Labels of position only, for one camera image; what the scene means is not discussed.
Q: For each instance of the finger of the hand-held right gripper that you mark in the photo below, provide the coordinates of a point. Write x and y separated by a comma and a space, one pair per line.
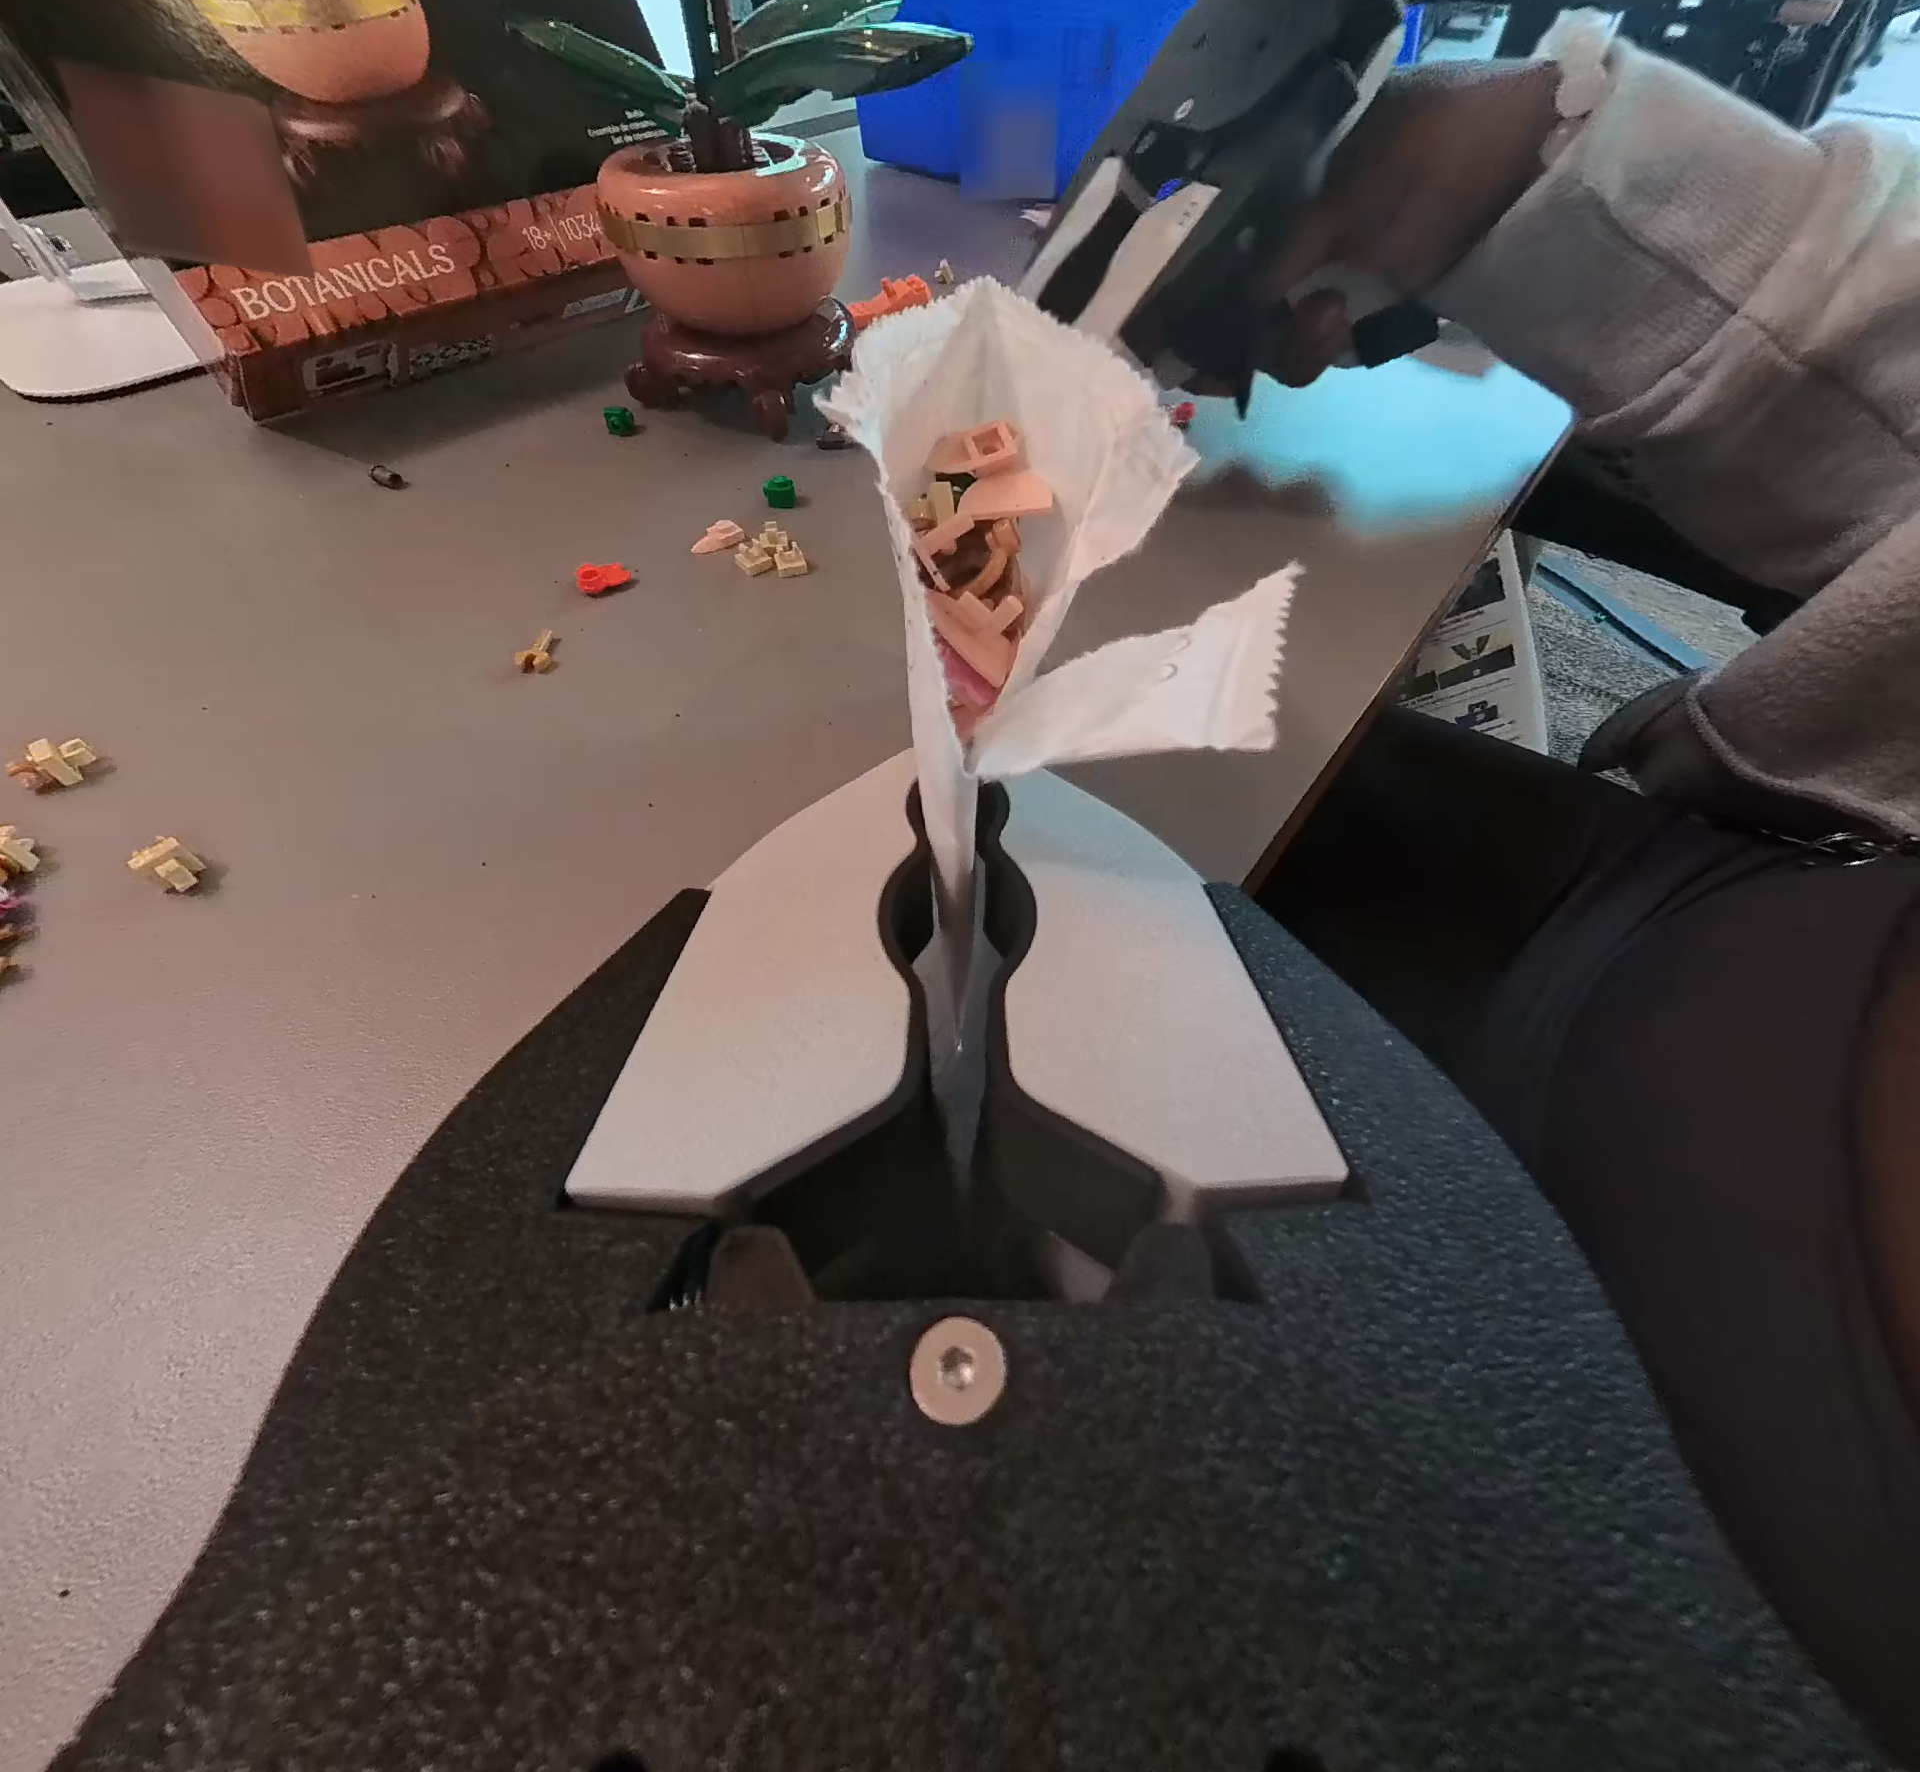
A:
1168, 251
1072, 230

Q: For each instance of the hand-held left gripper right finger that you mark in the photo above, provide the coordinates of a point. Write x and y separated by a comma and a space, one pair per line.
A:
1185, 1054

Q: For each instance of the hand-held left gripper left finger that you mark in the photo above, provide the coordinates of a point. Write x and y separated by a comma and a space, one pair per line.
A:
733, 1035

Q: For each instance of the white paper bag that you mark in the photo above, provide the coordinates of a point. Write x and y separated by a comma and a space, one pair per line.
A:
1112, 453

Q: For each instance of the heap of pink petals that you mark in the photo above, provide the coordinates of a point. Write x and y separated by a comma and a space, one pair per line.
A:
975, 631

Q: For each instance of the grey desk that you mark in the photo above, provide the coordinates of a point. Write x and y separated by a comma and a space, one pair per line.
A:
373, 828

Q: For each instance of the orange brick separator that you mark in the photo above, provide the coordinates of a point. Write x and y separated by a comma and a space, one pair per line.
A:
889, 300

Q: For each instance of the blue plastic bin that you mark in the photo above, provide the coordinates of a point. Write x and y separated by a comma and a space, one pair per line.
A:
1050, 31

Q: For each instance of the toy brick orchid pot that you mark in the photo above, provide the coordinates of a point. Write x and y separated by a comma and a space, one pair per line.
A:
721, 244

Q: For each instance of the person's dark trousers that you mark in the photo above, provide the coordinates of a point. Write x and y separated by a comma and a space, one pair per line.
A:
1575, 1054

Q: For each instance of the tan bar brick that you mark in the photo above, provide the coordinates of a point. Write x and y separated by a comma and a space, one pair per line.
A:
538, 652

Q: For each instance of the cluster of tan pink pieces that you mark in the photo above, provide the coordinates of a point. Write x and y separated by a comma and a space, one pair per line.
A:
773, 555

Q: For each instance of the white pictogram label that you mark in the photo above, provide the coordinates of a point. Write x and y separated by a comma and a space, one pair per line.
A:
1478, 649

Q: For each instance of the dark toy brick set box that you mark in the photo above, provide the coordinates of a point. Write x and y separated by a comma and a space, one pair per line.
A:
449, 259

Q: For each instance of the pile of mixed small bricks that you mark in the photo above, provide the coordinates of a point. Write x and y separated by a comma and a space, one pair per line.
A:
11, 853

